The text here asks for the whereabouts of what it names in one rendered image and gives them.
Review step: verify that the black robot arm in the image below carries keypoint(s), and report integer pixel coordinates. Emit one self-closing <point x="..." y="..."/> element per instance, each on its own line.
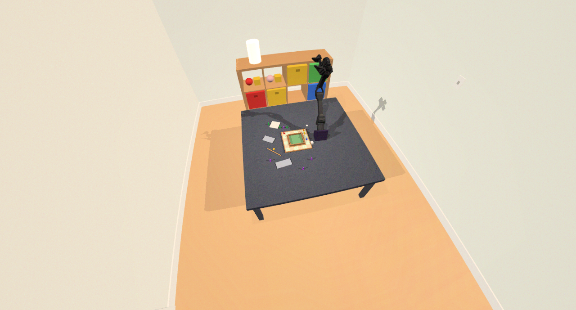
<point x="319" y="95"/>

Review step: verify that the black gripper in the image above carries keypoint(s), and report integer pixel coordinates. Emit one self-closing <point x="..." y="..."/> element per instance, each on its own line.
<point x="320" y="68"/>

